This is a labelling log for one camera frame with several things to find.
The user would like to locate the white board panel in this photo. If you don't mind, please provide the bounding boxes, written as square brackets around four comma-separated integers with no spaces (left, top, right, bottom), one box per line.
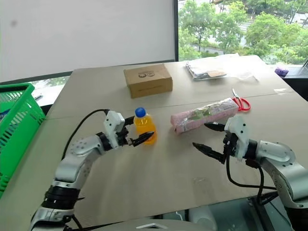
[0,0,176,83]

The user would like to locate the brown cardboard box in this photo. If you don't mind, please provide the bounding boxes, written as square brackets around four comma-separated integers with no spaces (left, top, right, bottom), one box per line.
[123,63,174,99]

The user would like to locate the clear bag with papers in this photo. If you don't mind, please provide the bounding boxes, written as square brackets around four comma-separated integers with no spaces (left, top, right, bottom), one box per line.
[185,59,228,81]

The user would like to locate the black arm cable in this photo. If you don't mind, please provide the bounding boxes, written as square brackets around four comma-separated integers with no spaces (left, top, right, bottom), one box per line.
[61,109,111,161]
[225,154,278,205]

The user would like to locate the black side table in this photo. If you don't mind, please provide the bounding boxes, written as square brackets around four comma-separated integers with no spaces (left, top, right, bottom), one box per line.
[281,64,308,102]

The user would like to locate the orange juice bottle blue cap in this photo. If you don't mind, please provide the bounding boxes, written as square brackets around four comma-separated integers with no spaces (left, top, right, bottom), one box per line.
[133,107,158,146]

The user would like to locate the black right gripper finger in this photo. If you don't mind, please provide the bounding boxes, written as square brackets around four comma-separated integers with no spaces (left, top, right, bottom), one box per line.
[192,142,227,165]
[204,122,227,132]

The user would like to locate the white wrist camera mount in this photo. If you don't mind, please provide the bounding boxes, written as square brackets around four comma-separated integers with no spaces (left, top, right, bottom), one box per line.
[224,115,250,162]
[103,110,126,149]

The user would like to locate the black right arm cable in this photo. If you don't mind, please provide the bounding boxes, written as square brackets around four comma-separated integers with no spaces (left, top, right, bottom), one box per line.
[225,154,278,205]

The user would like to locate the grey rounded housing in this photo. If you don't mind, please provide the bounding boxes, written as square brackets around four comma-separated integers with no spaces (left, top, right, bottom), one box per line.
[136,207,218,231]

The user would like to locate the purple crumpled object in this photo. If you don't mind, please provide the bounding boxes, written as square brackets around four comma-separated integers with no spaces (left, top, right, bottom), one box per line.
[274,67,290,77]

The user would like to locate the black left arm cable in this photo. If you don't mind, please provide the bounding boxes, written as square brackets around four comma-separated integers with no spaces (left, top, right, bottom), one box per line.
[61,109,111,161]

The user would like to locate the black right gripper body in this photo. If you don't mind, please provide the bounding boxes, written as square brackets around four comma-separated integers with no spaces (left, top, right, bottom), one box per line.
[222,132,239,160]

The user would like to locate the green trees outside window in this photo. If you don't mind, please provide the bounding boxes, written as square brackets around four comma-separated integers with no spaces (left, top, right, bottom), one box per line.
[178,0,308,65]

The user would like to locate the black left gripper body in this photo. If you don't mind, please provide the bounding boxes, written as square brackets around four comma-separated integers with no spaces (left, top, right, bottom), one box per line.
[116,125,133,147]

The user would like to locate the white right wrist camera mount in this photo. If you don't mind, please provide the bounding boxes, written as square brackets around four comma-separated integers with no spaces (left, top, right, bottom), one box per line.
[224,115,250,162]

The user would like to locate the blue white packet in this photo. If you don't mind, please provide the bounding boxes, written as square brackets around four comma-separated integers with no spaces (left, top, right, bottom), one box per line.
[0,105,12,121]

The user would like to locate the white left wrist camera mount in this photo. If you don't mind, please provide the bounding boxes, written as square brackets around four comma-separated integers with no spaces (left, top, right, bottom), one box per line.
[103,110,126,149]

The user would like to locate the green plastic mesh basket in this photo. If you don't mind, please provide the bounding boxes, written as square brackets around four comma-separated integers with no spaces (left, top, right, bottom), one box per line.
[0,82,47,198]

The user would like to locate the crumpled clear plastic wrap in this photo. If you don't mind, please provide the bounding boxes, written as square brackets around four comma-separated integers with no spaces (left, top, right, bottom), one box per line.
[225,53,258,82]

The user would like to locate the red handled scissors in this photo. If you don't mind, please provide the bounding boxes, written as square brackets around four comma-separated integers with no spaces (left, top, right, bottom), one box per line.
[231,88,252,112]

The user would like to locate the pink wrapped long package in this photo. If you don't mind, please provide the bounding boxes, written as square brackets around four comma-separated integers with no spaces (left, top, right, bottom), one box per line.
[170,97,240,136]

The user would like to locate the black window frame post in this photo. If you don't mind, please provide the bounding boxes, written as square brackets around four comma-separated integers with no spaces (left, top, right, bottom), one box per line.
[173,0,180,62]

